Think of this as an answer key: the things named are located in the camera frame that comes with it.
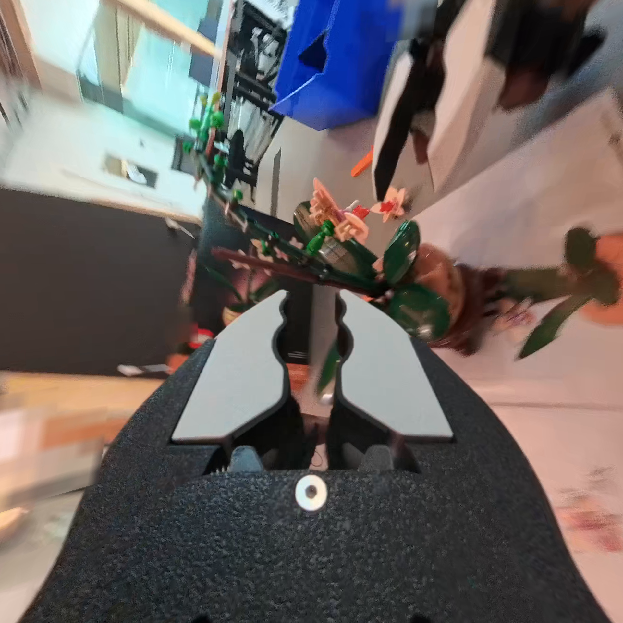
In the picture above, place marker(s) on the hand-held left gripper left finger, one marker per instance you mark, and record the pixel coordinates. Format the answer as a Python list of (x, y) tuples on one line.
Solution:
[(233, 375)]

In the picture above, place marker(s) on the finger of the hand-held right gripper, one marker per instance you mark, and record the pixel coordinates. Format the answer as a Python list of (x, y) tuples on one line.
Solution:
[(467, 82), (389, 126)]

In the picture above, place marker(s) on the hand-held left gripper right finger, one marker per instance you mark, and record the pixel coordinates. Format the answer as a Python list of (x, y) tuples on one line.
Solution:
[(389, 379)]

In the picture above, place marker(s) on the pink toy flower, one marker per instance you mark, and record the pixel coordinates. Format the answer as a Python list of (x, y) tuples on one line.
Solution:
[(336, 214), (391, 205)]

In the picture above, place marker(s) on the green toy flower stem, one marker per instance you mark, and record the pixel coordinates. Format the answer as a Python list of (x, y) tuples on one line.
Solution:
[(316, 241)]

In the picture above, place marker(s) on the grey desk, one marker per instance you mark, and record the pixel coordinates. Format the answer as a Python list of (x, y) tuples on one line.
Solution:
[(316, 155)]

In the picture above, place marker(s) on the person's right hand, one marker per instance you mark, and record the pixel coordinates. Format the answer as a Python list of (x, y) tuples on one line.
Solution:
[(523, 87)]

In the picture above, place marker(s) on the orange brick separator tool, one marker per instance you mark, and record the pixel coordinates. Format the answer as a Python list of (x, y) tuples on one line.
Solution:
[(362, 165)]

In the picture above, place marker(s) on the toy plant pot with leaves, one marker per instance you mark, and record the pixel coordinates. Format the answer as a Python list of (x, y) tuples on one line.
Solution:
[(413, 311)]

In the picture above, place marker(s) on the blue plastic bin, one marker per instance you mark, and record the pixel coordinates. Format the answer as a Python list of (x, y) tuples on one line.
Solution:
[(340, 63)]

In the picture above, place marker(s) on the dark tape strip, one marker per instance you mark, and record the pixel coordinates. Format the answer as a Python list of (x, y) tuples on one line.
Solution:
[(276, 180)]

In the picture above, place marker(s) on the white instruction booklet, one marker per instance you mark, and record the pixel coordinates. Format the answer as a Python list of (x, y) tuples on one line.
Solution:
[(511, 204)]

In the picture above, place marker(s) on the black box with orchid print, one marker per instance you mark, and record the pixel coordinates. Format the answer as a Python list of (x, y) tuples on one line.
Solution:
[(214, 228)]

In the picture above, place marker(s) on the dark partition panel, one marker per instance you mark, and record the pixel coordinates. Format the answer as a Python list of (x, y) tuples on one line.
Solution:
[(97, 277)]

